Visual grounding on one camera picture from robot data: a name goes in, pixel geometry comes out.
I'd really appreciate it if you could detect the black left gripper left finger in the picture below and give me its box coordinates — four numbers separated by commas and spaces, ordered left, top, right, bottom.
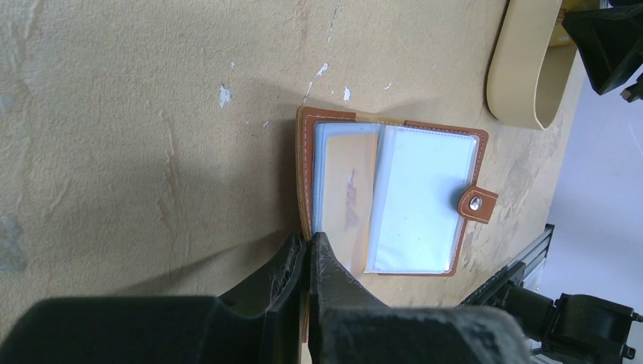
1, 235, 307, 363

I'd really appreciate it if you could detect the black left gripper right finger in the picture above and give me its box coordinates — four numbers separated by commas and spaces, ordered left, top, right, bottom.
309, 233, 532, 363

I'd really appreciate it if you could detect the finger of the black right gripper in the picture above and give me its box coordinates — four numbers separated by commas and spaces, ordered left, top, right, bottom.
562, 1, 642, 96

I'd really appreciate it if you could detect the brown leather card holder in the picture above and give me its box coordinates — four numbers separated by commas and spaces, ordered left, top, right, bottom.
296, 106, 498, 277

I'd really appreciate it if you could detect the yellow credit card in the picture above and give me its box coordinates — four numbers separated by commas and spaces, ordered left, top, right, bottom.
321, 133, 378, 277

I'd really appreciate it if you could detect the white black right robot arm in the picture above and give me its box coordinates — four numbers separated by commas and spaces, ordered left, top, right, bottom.
495, 1, 642, 363

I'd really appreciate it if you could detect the beige oval card tray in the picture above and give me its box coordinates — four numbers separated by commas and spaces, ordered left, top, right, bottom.
486, 1, 576, 130

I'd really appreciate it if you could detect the aluminium rail frame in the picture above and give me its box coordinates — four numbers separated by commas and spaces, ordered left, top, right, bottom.
456, 223, 556, 364

